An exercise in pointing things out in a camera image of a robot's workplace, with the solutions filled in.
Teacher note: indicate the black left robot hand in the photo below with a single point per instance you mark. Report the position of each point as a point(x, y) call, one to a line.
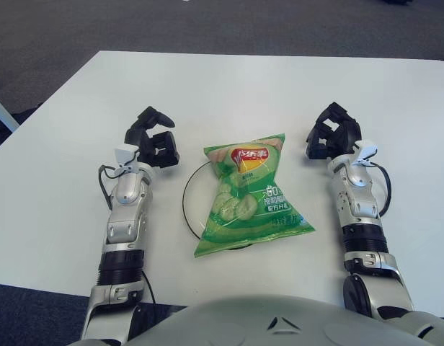
point(144, 147)

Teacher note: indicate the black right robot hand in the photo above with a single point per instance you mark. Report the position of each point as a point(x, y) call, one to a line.
point(342, 138)

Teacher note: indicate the green potato chip bag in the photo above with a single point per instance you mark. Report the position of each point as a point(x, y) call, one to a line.
point(240, 216)

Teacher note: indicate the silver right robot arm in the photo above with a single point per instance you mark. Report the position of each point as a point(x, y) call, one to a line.
point(355, 202)

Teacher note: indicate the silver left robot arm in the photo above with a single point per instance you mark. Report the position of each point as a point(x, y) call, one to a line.
point(126, 191)

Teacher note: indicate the white plate with black rim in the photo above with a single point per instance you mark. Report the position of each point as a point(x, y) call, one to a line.
point(195, 202)

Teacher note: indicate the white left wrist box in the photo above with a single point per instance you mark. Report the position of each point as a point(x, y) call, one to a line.
point(125, 154)

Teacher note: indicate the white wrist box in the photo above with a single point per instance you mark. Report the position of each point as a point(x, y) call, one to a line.
point(366, 151)
point(125, 154)

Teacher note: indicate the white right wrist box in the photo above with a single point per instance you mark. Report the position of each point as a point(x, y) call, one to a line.
point(366, 151)

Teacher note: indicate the white table leg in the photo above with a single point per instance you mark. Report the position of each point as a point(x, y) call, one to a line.
point(2, 113)

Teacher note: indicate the grey robot torso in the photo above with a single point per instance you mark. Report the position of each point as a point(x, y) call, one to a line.
point(261, 320)

